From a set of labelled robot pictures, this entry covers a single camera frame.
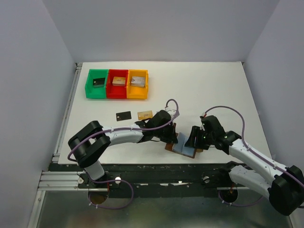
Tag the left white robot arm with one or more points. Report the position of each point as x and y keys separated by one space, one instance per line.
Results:
x=90 y=143

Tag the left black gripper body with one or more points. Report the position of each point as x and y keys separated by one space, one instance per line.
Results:
x=166 y=134

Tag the gold card stack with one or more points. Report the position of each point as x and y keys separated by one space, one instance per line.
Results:
x=118 y=81

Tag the gold credit card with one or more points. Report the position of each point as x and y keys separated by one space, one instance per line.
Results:
x=145 y=115

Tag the green plastic bin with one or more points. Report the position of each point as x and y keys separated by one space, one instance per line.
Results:
x=96 y=93

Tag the black credit card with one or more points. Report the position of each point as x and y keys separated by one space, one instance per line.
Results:
x=122 y=116

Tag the black card stack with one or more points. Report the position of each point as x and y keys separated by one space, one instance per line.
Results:
x=98 y=82

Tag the silver card stack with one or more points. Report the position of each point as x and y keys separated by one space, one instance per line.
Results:
x=138 y=81

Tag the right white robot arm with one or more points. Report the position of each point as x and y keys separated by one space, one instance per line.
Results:
x=283 y=186

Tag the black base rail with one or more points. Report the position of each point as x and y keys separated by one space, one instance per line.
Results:
x=161 y=180

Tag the brown leather card holder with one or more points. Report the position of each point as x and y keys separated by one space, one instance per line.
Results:
x=180 y=148

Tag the red plastic bin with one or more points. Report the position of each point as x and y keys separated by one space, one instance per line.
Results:
x=116 y=92

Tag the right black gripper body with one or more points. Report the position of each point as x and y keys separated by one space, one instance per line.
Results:
x=207 y=139

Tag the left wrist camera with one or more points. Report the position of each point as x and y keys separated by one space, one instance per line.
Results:
x=172 y=112

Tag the orange plastic bin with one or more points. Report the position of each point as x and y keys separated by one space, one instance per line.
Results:
x=133 y=92

